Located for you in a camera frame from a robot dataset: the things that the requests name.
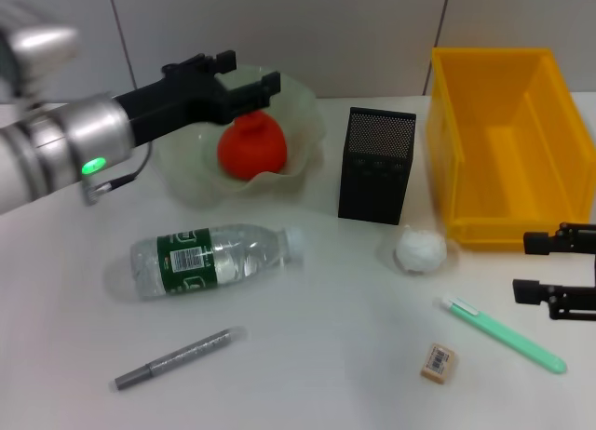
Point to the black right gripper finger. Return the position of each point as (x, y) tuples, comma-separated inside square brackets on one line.
[(531, 291), (542, 243)]

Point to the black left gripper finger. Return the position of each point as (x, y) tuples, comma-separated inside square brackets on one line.
[(253, 92), (219, 62)]

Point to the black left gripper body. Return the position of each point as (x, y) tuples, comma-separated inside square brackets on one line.
[(177, 104)]

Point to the mint green pen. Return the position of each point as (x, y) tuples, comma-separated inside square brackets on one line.
[(507, 337)]

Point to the orange fruit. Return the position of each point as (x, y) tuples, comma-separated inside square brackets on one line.
[(253, 151)]

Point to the beige barcode eraser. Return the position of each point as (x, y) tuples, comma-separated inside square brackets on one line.
[(440, 362)]

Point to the white paper ball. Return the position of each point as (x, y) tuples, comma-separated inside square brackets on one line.
[(419, 253)]

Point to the clear green-label water bottle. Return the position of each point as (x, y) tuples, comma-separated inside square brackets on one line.
[(233, 258)]

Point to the grey glitter pen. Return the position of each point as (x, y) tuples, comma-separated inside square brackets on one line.
[(186, 355)]

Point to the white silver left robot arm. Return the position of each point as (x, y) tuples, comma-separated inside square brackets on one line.
[(56, 155)]

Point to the pale green glass fruit bowl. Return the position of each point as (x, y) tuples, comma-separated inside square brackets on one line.
[(302, 123)]

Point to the black mesh pen holder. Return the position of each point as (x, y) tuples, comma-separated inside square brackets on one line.
[(372, 188)]

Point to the yellow plastic bin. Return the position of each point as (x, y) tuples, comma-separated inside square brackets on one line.
[(507, 160)]

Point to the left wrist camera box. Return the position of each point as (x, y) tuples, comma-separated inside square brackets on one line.
[(37, 44)]

